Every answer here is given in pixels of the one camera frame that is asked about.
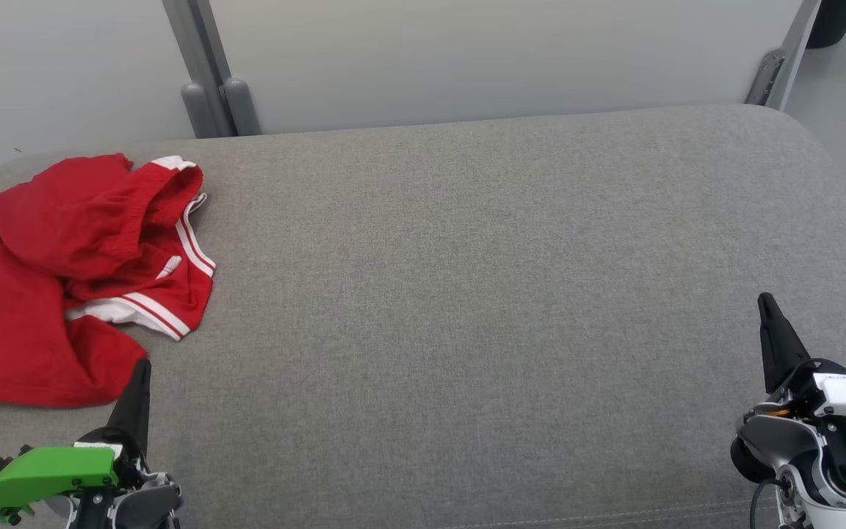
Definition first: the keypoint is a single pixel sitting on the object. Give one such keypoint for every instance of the black round bin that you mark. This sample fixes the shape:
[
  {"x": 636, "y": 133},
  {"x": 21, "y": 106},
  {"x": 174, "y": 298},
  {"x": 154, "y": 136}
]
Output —
[{"x": 834, "y": 18}]

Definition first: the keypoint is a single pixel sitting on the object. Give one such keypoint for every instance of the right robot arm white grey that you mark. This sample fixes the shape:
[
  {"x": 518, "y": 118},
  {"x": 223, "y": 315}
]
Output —
[{"x": 797, "y": 448}]

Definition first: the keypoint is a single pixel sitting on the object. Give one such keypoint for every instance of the red basketball jersey number 23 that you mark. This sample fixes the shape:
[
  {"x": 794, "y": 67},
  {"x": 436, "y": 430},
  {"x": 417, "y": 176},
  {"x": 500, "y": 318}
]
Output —
[{"x": 19, "y": 345}]

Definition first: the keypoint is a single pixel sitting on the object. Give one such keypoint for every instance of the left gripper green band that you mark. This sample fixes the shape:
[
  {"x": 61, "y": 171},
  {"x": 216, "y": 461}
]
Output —
[{"x": 48, "y": 470}]

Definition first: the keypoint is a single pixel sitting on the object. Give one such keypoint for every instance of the grey fabric sofa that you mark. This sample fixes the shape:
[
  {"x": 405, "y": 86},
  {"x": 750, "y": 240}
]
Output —
[{"x": 467, "y": 308}]

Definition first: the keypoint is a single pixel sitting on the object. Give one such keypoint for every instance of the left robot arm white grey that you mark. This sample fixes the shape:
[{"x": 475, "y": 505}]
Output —
[{"x": 147, "y": 503}]

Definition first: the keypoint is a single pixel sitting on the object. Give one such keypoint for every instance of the grey partition post rounded feet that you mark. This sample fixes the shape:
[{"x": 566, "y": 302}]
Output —
[{"x": 210, "y": 66}]

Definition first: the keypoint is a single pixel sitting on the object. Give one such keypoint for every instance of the grey partition post with bracket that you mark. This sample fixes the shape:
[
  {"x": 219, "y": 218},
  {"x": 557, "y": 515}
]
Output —
[{"x": 783, "y": 59}]

